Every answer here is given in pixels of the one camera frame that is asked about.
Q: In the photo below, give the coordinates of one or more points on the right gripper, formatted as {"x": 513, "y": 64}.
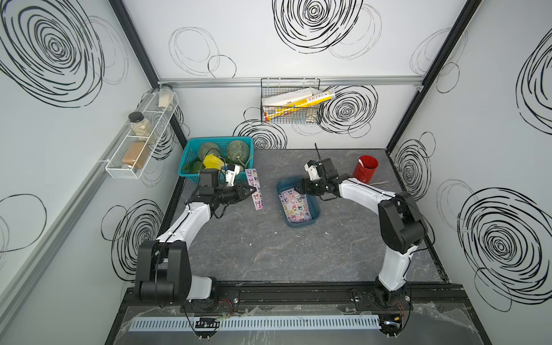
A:
{"x": 304, "y": 187}

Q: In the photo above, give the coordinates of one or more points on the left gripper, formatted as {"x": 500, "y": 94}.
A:
{"x": 238, "y": 192}

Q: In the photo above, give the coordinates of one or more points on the dark teal storage box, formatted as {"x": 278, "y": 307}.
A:
{"x": 312, "y": 203}

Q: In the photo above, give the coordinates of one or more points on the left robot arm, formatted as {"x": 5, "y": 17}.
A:
{"x": 163, "y": 274}

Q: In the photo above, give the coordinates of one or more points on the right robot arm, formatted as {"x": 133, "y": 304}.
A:
{"x": 402, "y": 225}

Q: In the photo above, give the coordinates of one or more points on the yellow foil box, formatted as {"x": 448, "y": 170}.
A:
{"x": 271, "y": 112}

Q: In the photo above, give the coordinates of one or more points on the red cup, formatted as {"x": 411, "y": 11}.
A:
{"x": 365, "y": 168}

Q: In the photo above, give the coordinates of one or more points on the right green melon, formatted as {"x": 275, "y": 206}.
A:
{"x": 238, "y": 152}

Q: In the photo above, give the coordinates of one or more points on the green melon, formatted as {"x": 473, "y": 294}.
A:
{"x": 238, "y": 152}
{"x": 209, "y": 148}

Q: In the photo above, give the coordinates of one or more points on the green toy cucumber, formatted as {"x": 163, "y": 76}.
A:
{"x": 192, "y": 167}

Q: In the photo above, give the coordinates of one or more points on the left green melon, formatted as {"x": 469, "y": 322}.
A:
{"x": 209, "y": 148}

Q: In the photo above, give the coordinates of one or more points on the teal plastic basket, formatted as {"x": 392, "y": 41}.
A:
{"x": 192, "y": 150}

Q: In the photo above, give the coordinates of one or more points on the white paper package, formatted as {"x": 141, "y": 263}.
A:
{"x": 286, "y": 99}

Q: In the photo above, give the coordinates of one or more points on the black lid spice jar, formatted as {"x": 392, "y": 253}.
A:
{"x": 140, "y": 125}

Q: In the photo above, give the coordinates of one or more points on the clear lid jar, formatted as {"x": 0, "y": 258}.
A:
{"x": 165, "y": 95}

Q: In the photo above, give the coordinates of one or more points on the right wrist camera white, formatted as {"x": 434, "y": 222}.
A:
{"x": 312, "y": 168}

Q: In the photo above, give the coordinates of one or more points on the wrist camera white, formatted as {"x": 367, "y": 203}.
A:
{"x": 231, "y": 173}
{"x": 312, "y": 168}

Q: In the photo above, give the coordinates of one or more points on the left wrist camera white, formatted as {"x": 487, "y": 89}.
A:
{"x": 231, "y": 173}

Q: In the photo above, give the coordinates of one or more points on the black wire wall basket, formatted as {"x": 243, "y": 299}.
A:
{"x": 277, "y": 86}

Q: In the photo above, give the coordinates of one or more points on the white wire wall shelf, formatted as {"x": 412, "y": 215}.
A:
{"x": 150, "y": 138}

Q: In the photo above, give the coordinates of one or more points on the white slotted cable duct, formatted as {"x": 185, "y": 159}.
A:
{"x": 256, "y": 323}

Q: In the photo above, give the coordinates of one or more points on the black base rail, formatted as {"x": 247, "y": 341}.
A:
{"x": 236, "y": 297}

